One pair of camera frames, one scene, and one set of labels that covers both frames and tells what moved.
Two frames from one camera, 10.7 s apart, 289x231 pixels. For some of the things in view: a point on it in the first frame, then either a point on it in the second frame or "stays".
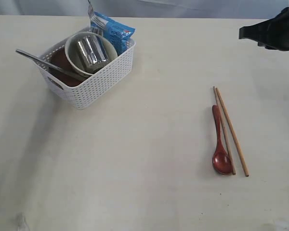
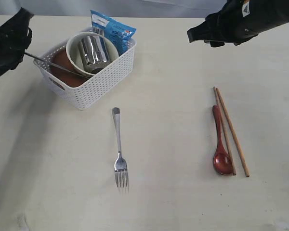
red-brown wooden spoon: [222, 162] stays
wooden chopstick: [231, 164] stays
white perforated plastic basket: [85, 93] stays
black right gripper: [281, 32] → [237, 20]
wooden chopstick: [231, 131] stays
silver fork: [95, 19] → [120, 165]
